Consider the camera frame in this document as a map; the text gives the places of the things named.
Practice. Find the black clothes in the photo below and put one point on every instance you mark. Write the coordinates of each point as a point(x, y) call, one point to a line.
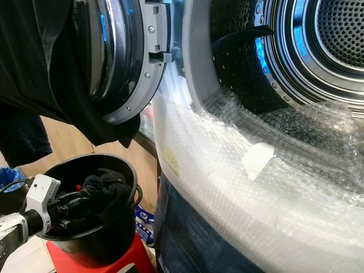
point(111, 196)

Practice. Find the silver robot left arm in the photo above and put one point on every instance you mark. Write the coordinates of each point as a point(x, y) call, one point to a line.
point(11, 233)

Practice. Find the front-load washing machine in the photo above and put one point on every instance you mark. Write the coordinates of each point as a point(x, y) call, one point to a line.
point(196, 57)

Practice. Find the black plastic bucket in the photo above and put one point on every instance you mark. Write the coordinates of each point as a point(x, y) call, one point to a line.
point(96, 247)

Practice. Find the black waste bin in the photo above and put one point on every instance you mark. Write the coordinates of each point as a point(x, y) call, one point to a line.
point(11, 202)

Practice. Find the blue plastic bin bag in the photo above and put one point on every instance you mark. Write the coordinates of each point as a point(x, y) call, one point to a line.
point(11, 179)

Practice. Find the light wooden cabinet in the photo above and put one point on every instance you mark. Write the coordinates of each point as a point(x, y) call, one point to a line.
point(74, 142)

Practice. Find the blue white printed bag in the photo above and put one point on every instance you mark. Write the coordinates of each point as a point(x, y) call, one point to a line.
point(144, 219)

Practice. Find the red plastic stool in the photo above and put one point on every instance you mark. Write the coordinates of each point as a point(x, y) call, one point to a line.
point(131, 261)

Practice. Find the dark blue denim cover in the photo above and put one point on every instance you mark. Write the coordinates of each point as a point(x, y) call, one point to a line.
point(187, 244)

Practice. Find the black hanging garment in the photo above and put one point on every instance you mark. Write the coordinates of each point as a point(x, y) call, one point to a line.
point(34, 57)

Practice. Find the clear bubble wrap sheet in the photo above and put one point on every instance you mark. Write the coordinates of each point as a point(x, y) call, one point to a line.
point(233, 205)

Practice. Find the chrome round washer door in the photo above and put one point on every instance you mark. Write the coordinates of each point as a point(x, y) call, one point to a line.
point(148, 57)

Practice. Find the white tape piece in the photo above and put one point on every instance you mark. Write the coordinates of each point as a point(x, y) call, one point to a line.
point(257, 160)

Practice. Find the black clothing strip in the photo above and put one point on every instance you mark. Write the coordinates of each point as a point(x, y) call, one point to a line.
point(239, 37)

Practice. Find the steel washer drum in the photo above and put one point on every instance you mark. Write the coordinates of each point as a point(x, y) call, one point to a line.
point(335, 28)

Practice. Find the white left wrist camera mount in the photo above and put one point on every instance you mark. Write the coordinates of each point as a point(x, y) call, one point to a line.
point(42, 190)

